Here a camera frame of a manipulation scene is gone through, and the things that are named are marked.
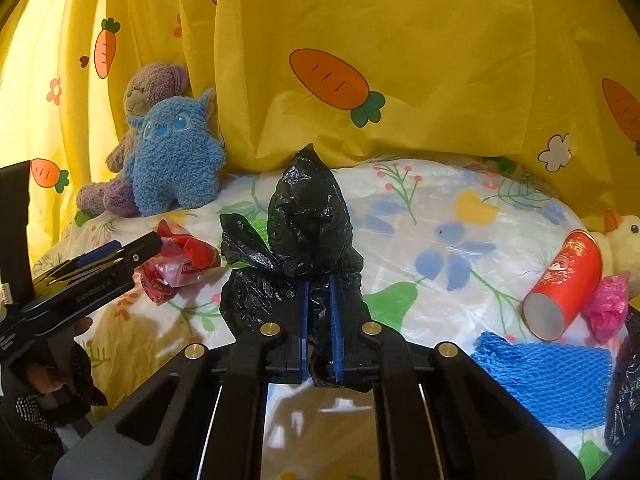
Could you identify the red paper cup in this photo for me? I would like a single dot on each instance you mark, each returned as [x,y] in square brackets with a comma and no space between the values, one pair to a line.
[565,280]

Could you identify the black plastic bag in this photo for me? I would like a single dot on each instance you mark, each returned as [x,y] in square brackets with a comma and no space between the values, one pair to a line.
[305,210]

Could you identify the yellow plush duck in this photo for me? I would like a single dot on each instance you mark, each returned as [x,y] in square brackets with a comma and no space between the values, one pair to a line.
[627,250]

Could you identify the black trash bag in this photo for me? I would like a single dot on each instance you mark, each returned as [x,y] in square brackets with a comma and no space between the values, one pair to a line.
[625,385]

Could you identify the floral sheet with plastic cover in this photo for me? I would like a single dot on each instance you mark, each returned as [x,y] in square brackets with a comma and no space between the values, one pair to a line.
[450,210]

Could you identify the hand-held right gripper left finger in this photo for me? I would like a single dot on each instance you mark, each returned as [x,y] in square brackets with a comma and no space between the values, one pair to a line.
[240,385]

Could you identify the blue foam net sleeve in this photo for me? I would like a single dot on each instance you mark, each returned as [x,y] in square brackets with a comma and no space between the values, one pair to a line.
[540,385]

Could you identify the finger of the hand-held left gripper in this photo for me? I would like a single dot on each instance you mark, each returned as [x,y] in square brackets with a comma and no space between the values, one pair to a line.
[95,255]
[100,290]

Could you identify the blue plush monster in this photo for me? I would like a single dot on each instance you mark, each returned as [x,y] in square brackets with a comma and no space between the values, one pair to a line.
[170,165]

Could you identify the pink plastic ball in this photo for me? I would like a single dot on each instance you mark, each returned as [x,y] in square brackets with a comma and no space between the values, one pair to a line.
[607,305]

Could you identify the person's left forearm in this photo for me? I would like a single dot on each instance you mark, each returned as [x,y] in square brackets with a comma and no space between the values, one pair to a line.
[30,420]

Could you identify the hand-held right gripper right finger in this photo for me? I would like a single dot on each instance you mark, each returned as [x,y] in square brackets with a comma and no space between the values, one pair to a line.
[400,385]

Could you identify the purple teddy bear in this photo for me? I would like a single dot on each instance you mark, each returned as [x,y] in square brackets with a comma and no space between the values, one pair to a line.
[150,90]

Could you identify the yellow carrot print curtain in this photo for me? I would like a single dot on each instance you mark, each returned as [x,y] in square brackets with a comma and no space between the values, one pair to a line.
[425,60]

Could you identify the pink plastic bag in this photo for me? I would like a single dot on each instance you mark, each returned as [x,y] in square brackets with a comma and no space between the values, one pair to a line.
[160,282]

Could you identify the person's left hand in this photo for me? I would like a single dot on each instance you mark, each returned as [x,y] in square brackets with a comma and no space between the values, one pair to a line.
[45,377]

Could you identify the red tissue packet wrapper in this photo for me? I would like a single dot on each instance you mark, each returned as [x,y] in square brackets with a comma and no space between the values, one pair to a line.
[192,250]

